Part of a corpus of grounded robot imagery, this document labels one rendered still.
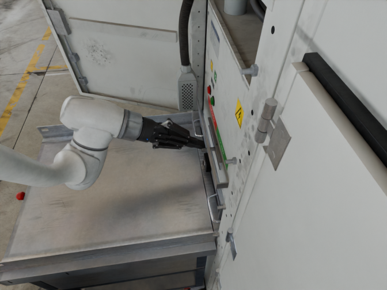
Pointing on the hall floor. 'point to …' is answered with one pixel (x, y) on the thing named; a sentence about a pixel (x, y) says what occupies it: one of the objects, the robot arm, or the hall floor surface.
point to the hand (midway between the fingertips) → (195, 142)
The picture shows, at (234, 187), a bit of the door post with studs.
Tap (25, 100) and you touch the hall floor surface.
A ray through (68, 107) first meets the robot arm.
